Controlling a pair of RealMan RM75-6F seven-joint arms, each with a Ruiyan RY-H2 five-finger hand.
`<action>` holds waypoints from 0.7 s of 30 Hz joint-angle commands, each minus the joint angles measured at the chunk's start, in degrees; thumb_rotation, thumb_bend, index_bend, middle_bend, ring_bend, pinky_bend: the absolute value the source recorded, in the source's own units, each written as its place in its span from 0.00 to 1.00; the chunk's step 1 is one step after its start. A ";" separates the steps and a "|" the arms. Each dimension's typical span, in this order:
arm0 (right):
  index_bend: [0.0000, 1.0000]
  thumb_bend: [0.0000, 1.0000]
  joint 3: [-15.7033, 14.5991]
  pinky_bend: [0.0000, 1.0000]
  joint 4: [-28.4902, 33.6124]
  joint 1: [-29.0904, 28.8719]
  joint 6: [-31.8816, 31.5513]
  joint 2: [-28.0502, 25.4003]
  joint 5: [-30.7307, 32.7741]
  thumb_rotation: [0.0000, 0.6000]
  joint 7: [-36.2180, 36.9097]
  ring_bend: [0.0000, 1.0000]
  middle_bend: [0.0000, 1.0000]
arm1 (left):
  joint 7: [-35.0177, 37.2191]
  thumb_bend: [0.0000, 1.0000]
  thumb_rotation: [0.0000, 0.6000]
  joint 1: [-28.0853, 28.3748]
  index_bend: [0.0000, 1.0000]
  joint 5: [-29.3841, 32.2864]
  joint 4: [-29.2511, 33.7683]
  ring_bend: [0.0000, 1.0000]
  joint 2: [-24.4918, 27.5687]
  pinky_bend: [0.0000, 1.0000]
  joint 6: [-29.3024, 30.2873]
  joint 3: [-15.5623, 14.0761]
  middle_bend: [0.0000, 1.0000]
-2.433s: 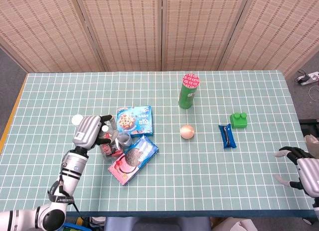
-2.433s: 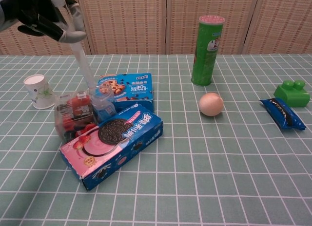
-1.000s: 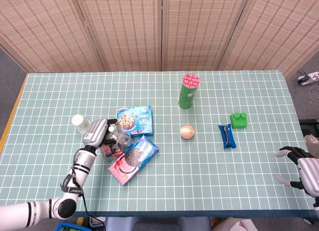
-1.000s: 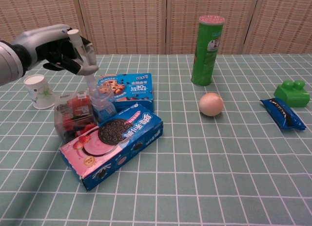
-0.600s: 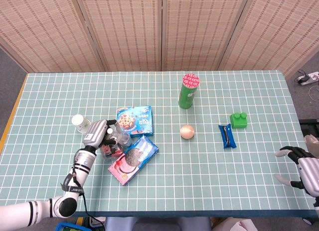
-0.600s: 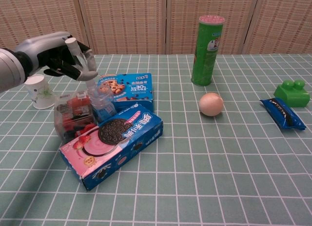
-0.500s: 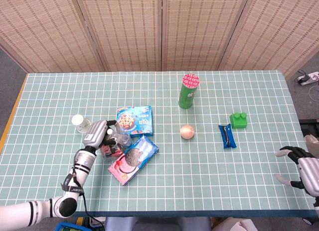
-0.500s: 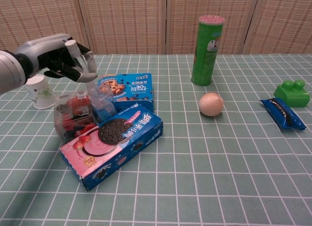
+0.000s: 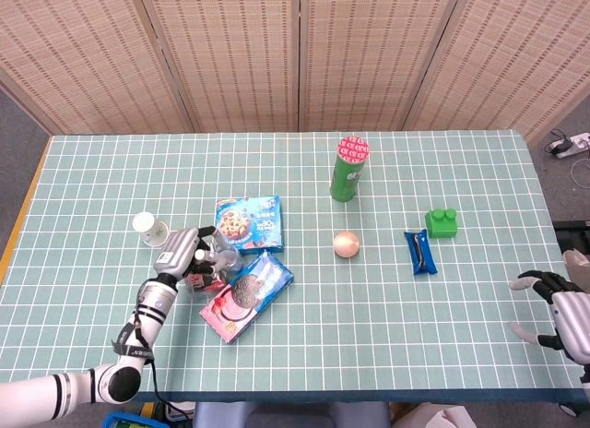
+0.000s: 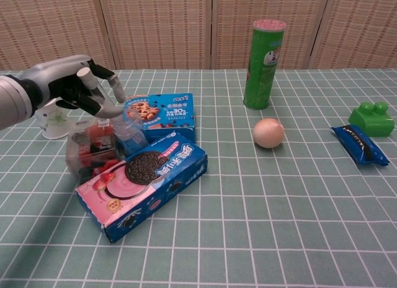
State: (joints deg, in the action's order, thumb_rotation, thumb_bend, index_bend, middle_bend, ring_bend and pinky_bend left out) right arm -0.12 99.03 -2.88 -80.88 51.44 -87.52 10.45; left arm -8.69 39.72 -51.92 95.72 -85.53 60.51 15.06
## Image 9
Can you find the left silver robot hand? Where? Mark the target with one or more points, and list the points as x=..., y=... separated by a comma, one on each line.
x=177, y=255

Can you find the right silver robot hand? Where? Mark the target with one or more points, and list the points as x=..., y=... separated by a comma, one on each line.
x=574, y=317

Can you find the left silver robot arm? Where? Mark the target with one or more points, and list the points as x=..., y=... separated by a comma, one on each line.
x=138, y=336

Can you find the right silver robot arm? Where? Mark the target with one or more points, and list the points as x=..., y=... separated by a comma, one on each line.
x=585, y=382

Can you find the white paper cup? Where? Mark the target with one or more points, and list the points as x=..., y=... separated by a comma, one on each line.
x=149, y=229

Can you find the red and black snack packet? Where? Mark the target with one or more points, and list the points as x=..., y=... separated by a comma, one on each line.
x=203, y=285

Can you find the grey shoe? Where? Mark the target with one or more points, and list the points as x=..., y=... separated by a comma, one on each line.
x=578, y=262

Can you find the blue pink Oreo box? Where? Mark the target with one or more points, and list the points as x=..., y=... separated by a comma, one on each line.
x=244, y=296

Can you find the blue chocolate chip cookie box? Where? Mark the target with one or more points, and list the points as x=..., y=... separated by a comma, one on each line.
x=251, y=222

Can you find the green toy building block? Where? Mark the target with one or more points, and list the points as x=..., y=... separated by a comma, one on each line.
x=441, y=225

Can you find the green grid tablecloth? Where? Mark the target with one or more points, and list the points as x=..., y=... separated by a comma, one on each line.
x=322, y=331

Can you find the blue Oreo snack pack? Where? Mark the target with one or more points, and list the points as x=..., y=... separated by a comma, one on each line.
x=420, y=253

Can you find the peach ball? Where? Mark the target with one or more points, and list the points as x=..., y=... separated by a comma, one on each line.
x=346, y=244

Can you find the white power strip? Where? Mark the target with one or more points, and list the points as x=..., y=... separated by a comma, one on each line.
x=574, y=144

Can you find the cardboard box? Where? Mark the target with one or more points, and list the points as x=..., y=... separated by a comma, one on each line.
x=433, y=419

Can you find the blue plastic bin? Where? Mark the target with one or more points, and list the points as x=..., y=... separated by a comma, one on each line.
x=122, y=421

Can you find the green chips can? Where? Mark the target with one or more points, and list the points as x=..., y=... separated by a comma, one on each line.
x=345, y=176

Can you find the grey blue chair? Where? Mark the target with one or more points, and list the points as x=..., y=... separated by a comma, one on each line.
x=286, y=416

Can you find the woven folding screen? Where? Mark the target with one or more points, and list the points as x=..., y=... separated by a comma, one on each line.
x=239, y=54

